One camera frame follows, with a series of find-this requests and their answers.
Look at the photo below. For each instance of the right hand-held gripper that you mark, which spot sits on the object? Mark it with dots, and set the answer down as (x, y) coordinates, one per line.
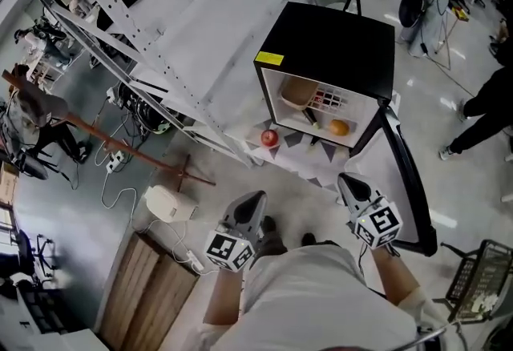
(372, 217)

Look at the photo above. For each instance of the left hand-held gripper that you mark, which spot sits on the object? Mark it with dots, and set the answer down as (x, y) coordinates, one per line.
(236, 237)

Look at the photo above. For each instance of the tan container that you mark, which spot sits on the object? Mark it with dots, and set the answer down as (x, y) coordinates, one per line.
(296, 93)

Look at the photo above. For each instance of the black mini fridge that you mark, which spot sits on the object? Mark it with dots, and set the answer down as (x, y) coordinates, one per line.
(328, 41)

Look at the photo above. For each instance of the person's right forearm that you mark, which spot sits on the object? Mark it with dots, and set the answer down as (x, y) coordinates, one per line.
(394, 275)

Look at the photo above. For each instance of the person's left forearm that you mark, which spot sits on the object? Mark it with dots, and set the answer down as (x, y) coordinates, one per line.
(224, 297)

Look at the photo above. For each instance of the black fridge door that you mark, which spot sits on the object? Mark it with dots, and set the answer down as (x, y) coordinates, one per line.
(413, 181)

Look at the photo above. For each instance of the person's left shoe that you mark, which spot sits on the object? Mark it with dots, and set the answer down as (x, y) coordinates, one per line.
(268, 225)

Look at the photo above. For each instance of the person's shoe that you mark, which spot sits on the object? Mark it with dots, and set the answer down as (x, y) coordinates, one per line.
(308, 239)
(268, 225)

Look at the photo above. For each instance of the person's dark trouser leg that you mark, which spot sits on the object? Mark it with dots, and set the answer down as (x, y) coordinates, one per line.
(272, 245)

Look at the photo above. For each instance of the white power strip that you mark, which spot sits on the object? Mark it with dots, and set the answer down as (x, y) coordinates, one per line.
(194, 261)
(115, 160)

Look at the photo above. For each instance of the person's right shoe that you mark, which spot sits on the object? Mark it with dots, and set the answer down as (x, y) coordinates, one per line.
(308, 239)

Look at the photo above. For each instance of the white small appliance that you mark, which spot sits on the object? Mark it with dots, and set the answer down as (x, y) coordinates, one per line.
(168, 203)

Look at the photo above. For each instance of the white mat with grey triangles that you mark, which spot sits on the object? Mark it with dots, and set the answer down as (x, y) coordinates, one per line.
(296, 160)

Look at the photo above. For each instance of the orange fruit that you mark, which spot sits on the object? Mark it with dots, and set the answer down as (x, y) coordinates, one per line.
(339, 127)

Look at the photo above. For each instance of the person's white shirt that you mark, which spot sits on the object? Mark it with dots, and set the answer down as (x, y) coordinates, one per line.
(320, 301)

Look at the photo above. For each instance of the wooden cabinet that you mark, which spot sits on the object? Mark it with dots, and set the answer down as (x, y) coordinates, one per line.
(148, 293)

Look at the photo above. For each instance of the red apple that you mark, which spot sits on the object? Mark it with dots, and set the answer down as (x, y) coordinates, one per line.
(269, 138)

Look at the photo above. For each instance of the dark eggplant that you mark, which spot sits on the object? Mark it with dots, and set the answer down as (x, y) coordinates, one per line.
(310, 117)

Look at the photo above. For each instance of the red drink can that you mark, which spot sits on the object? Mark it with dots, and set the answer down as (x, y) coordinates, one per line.
(325, 100)

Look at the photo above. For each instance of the brown wooden pole stand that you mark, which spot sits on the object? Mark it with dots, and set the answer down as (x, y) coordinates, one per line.
(120, 145)

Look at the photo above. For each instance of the white metal shelving rack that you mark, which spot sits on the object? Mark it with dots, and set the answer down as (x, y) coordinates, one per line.
(224, 21)

